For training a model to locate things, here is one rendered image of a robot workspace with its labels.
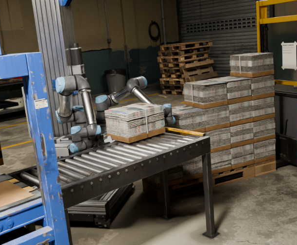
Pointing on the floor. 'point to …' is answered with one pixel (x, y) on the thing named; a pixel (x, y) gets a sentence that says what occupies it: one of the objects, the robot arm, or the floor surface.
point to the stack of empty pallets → (183, 50)
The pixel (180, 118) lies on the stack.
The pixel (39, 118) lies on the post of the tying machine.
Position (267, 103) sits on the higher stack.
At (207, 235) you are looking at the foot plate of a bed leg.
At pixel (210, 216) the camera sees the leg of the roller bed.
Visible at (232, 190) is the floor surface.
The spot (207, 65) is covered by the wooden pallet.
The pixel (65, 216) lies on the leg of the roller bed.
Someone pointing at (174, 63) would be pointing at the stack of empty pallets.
